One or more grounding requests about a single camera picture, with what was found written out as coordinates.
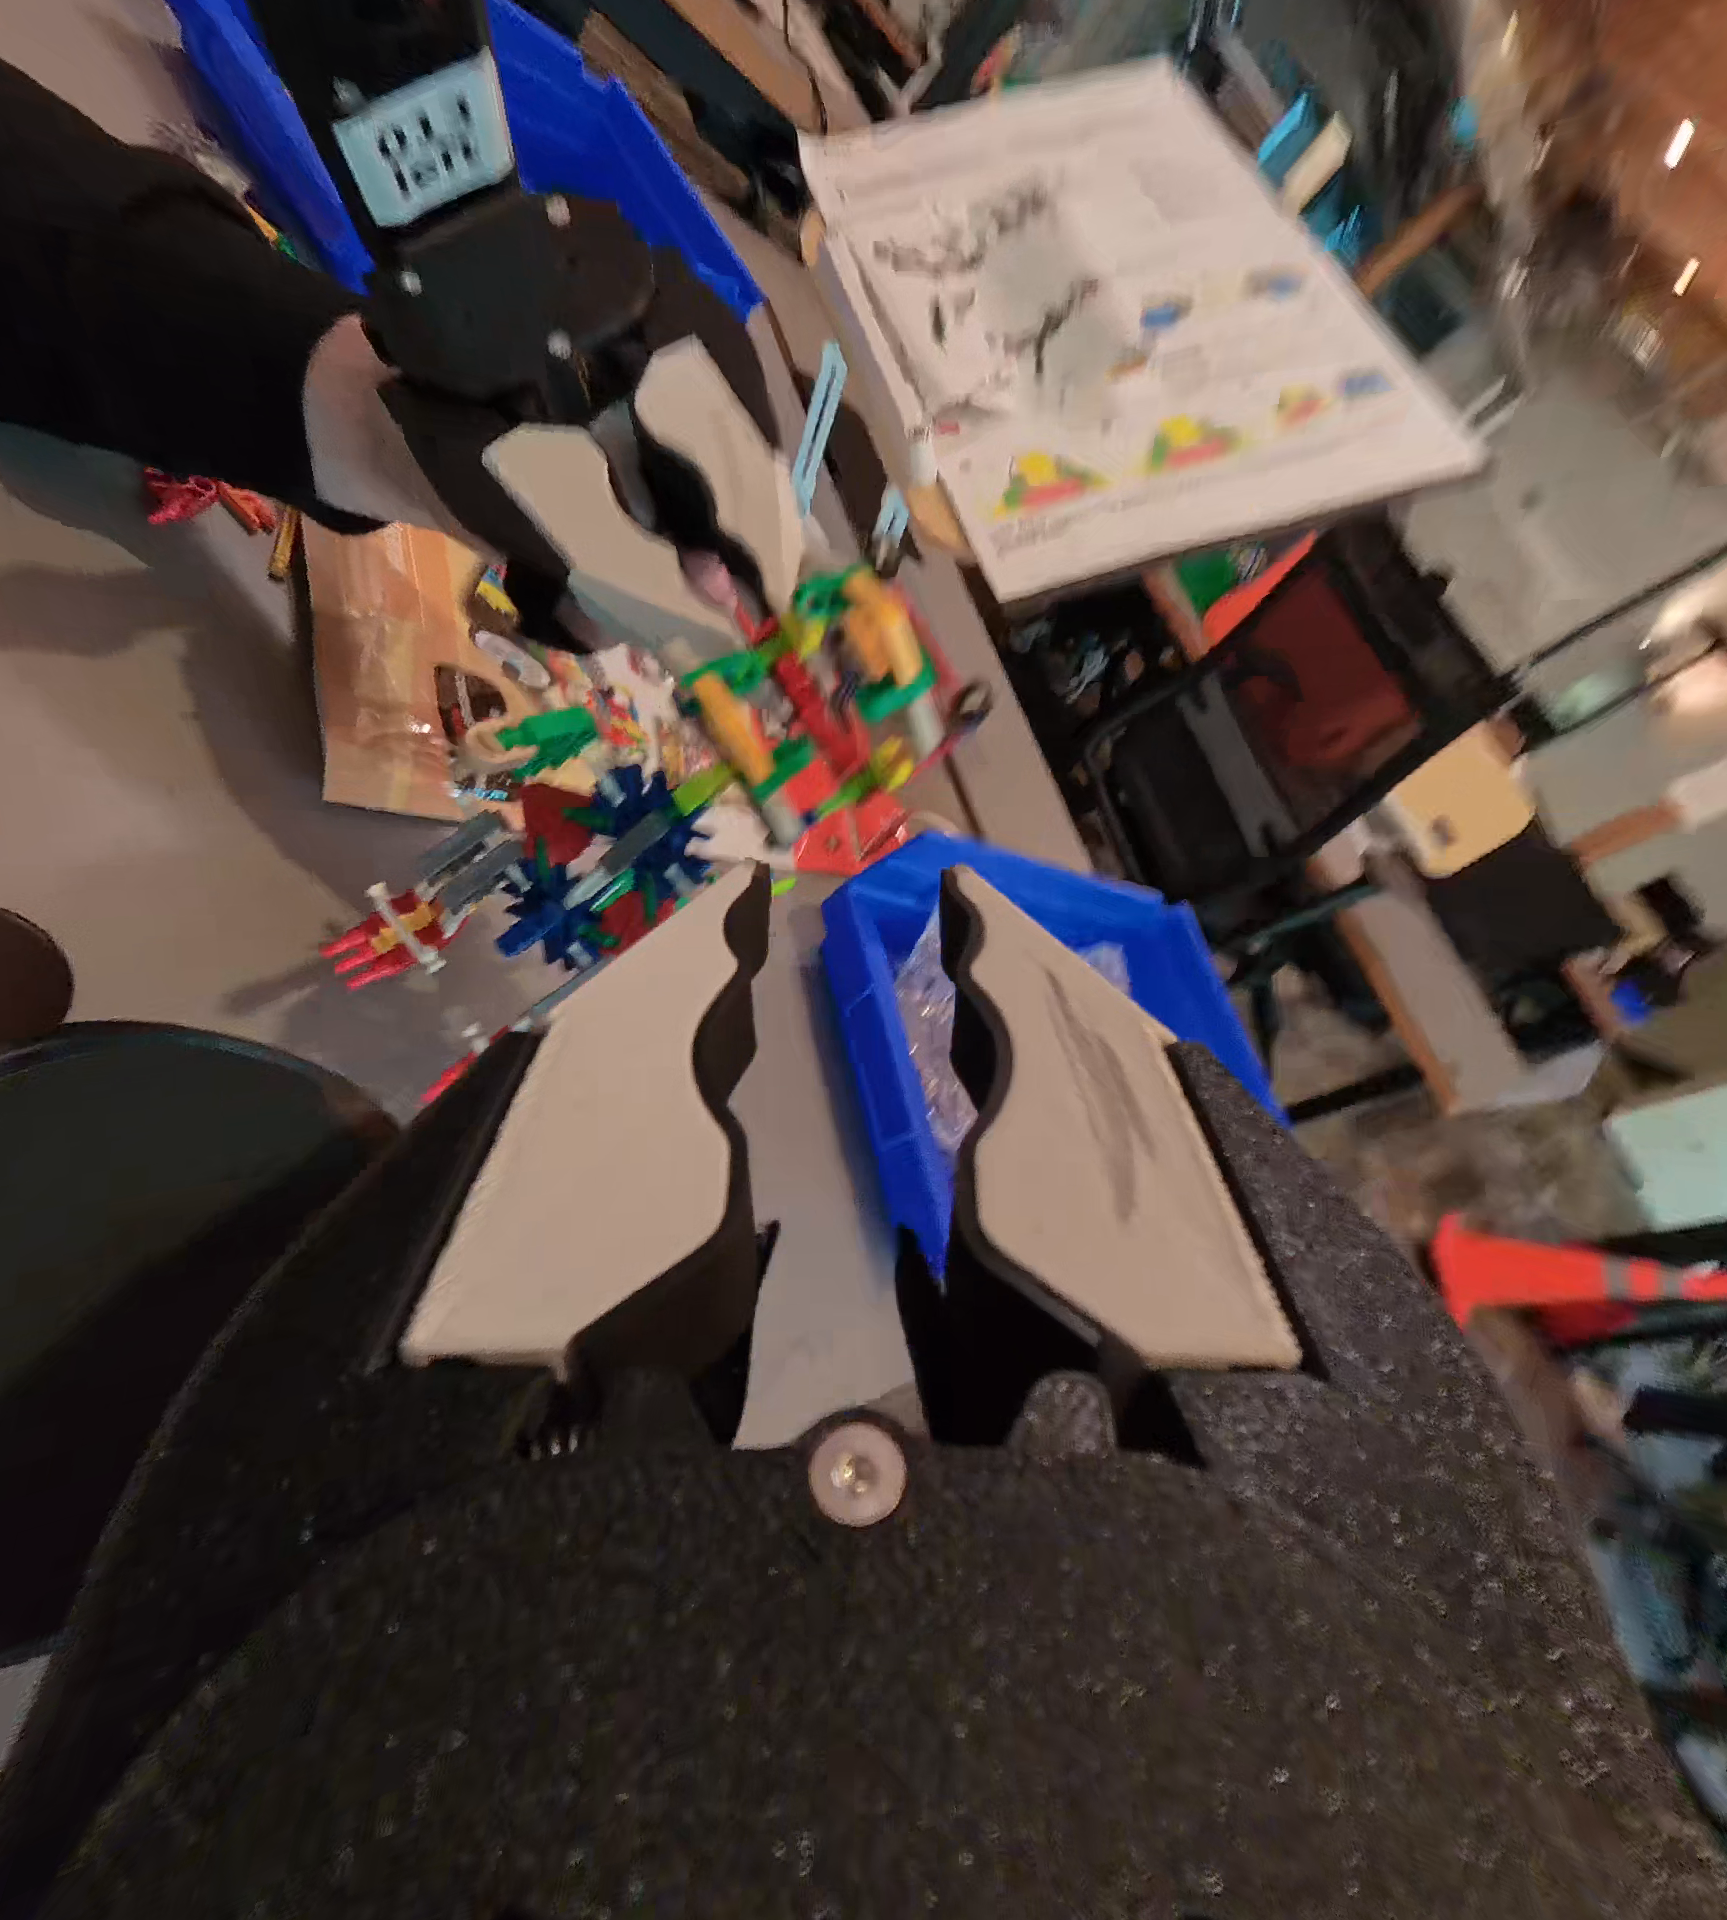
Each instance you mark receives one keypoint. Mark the large blue plastic bin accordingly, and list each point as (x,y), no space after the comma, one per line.
(594,134)

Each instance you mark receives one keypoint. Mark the orange traffic cone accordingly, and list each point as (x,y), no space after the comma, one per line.
(1554,1275)

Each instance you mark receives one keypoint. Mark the person's left forearm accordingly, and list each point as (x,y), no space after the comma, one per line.
(98,286)

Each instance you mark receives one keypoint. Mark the green connector toy assembly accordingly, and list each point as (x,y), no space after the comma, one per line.
(804,720)

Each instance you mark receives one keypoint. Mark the person's left hand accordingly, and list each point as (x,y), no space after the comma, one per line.
(353,434)

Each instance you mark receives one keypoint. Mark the clear plastic bag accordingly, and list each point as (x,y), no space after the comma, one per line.
(929,1035)

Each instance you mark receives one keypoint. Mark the black grey connector toy assembly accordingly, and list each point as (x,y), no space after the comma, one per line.
(465,863)

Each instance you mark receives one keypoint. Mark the small blue plastic bin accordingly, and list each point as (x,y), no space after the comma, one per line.
(878,975)

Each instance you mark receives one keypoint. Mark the white adjustable book stand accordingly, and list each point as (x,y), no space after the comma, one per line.
(819,434)

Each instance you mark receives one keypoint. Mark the red fan connector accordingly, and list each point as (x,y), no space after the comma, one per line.
(204,499)

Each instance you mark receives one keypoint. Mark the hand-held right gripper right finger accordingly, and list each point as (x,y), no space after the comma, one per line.
(1118,1199)

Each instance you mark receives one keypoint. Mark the black office chair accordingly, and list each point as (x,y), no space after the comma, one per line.
(84,1275)

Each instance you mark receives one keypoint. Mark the long yellow rod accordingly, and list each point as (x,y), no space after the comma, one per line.
(283,543)

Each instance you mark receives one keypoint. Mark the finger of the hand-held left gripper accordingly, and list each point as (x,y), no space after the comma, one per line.
(728,449)
(609,525)

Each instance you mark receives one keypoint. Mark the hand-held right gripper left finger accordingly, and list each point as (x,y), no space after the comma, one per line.
(578,1199)

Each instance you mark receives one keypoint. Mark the instruction booklet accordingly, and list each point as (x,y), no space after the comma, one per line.
(1105,300)

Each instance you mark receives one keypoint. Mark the construction toy set plastic bag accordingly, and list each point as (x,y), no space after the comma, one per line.
(384,675)

